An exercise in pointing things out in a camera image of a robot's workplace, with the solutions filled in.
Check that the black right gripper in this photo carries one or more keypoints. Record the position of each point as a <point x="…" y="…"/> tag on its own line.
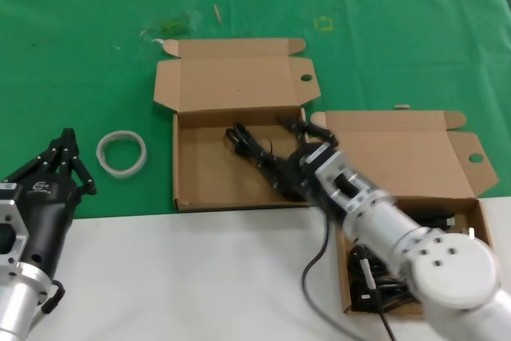
<point x="305" y="175"/>

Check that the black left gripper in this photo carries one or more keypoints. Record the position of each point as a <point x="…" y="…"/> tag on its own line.
<point x="46" y="221"/>

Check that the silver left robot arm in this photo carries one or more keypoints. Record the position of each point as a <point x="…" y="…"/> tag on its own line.
<point x="20" y="305"/>

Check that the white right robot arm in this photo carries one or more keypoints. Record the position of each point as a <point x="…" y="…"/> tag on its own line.
<point x="451" y="261"/>

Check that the open brown cardboard box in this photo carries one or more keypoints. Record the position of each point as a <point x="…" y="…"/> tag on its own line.
<point x="207" y="173"/>
<point x="399" y="145"/>

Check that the clear adhesive tape roll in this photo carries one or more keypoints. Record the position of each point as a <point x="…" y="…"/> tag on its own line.
<point x="104" y="165"/>

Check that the green table cloth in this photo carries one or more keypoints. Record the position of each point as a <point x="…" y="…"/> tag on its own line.
<point x="80" y="77"/>

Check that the small grey metal piece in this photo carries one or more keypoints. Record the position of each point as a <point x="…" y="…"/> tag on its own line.
<point x="402" y="107"/>

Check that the white paper scrap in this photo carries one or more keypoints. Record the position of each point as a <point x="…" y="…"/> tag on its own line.
<point x="158" y="40"/>

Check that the small wooden stick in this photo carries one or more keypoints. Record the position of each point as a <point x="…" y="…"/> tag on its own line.
<point x="217" y="13"/>

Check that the clear plastic wrapper scrap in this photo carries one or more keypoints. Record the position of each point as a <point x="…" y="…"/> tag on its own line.
<point x="175" y="25"/>

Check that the right aluminium camera bracket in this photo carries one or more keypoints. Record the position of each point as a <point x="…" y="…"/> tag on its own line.
<point x="343" y="181"/>

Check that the aluminium camera bracket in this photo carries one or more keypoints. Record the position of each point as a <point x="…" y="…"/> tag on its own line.
<point x="343" y="181"/>
<point x="12" y="233"/>

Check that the left aluminium camera bracket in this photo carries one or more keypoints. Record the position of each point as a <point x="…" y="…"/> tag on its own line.
<point x="12" y="233"/>

